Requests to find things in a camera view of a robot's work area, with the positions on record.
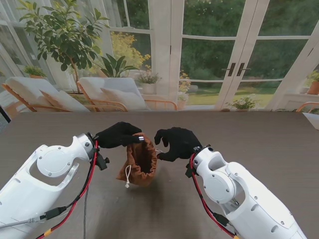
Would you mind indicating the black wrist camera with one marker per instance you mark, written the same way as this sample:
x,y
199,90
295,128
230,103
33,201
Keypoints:
x,y
188,171
102,160

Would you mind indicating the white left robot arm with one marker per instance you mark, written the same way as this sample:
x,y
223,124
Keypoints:
x,y
37,189

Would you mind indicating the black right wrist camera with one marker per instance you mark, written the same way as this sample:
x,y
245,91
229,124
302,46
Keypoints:
x,y
188,171

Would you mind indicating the printed garden window backdrop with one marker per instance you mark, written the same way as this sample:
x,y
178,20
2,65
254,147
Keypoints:
x,y
211,49

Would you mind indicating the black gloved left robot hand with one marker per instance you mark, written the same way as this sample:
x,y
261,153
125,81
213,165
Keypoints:
x,y
117,135

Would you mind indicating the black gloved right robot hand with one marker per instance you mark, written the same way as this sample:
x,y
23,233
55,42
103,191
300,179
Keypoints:
x,y
182,144

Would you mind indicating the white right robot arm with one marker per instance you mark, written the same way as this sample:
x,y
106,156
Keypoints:
x,y
249,196

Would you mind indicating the white sheet corner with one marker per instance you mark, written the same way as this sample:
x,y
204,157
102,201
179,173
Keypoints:
x,y
312,120

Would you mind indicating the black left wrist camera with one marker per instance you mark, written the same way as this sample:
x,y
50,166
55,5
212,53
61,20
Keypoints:
x,y
102,160

